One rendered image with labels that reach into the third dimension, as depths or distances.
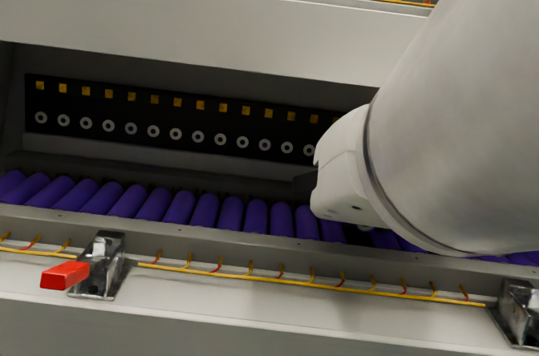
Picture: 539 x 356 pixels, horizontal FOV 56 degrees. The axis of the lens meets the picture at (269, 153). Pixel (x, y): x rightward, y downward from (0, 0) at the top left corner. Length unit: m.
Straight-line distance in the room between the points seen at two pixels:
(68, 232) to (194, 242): 0.08
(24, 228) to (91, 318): 0.09
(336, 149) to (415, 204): 0.08
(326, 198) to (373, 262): 0.11
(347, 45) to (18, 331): 0.26
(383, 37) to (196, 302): 0.20
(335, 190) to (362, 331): 0.11
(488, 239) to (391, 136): 0.04
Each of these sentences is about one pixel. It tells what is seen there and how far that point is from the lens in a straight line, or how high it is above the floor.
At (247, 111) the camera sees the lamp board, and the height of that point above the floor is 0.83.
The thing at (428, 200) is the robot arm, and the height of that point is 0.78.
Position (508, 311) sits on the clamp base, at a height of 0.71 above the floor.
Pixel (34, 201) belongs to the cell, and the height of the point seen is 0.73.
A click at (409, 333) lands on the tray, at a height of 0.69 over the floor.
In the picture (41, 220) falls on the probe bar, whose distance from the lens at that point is 0.38.
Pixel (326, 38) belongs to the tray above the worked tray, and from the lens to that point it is 0.32.
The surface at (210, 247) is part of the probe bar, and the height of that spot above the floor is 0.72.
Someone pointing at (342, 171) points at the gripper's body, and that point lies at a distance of 0.23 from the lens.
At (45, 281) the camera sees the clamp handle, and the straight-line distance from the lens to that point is 0.27.
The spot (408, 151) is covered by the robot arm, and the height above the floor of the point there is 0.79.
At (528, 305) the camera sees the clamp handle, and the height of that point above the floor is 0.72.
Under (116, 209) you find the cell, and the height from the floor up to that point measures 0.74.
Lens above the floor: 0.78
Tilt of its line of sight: 2 degrees up
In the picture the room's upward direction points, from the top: 7 degrees clockwise
